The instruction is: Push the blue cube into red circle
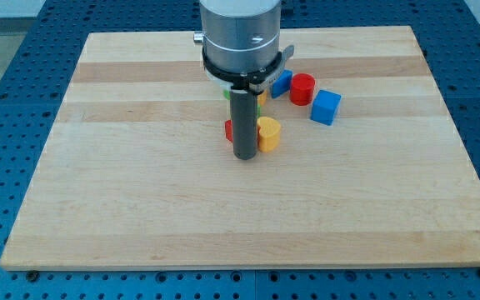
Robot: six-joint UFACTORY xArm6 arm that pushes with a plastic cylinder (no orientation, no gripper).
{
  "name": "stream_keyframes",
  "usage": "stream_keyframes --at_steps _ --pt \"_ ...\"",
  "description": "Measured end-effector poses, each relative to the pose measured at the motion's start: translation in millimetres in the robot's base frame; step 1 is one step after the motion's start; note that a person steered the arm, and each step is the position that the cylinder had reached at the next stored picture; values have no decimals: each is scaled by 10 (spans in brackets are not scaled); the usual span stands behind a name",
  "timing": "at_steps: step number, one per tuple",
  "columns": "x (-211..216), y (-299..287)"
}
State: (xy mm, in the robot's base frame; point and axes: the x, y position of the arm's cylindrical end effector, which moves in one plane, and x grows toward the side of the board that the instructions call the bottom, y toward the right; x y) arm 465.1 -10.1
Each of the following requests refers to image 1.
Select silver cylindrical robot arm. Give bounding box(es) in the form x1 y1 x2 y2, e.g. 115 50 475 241
199 0 281 73

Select blue cube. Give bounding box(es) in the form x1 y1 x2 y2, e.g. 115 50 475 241
310 90 342 126

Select red block behind rod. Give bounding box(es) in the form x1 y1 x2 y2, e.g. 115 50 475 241
224 119 233 143

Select yellow heart block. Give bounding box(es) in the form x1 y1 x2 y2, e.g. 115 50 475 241
257 117 282 153

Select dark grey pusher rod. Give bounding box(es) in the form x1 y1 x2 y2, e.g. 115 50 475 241
230 89 258 160

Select yellow block behind rod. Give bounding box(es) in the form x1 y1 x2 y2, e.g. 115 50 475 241
257 90 268 107

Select green block behind rod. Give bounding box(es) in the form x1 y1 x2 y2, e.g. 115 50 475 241
222 90 231 100

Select blue block behind cylinder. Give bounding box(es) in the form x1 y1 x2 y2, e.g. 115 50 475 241
271 69 293 98

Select red cylinder block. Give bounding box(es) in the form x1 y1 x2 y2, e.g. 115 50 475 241
289 73 316 106

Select wooden board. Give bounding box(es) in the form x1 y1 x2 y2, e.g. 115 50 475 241
0 26 480 271

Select black clamp ring with bracket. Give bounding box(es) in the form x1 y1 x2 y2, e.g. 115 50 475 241
201 44 296 94

